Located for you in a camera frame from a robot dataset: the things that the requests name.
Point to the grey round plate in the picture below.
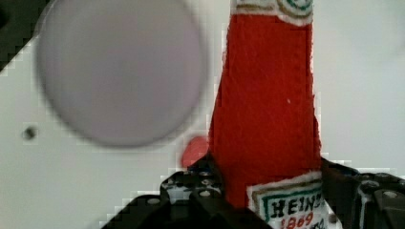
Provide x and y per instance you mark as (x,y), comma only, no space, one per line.
(122,73)

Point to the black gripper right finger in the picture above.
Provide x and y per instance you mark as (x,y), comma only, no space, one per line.
(363,200)

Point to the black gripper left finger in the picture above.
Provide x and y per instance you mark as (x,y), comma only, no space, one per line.
(189,199)

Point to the red plush ketchup bottle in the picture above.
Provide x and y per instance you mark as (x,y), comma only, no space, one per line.
(264,133)

